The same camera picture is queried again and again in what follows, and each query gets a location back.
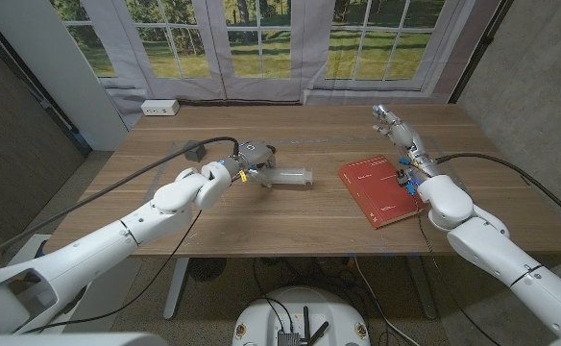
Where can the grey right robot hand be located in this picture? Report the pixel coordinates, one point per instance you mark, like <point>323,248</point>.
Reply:
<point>405,139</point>

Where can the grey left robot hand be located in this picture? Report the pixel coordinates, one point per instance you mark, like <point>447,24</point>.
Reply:
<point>254,156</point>

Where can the large clear plastic syringe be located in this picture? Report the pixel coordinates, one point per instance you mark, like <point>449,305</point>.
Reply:
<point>287,177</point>

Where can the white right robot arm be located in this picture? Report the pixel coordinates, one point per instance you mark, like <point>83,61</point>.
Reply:
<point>501,250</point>

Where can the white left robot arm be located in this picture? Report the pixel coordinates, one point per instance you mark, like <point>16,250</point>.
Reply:
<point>98,240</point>

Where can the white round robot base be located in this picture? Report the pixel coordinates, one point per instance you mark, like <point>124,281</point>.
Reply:
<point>266,317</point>

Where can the red notebook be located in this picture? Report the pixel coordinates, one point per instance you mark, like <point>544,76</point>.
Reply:
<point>374,192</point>

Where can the small grey cube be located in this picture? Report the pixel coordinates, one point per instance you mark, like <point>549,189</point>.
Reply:
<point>195,153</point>

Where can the white power strip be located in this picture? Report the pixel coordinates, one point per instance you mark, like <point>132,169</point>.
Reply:
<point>159,107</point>

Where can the black backdrop stand pole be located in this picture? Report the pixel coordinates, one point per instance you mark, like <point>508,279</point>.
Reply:
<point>477,53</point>

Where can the printed window backdrop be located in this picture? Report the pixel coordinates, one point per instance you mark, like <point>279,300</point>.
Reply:
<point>203,48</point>

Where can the black round floor foot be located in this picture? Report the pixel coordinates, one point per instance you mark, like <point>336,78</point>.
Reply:
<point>207,269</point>

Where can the white table leg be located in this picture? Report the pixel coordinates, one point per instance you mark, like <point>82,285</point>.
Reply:
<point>422,293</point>
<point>175,293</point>

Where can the grey radio box with antennas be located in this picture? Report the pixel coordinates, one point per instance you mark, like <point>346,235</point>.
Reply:
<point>287,338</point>

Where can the white pillar panel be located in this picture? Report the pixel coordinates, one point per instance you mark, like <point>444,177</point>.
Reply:
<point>59,62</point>

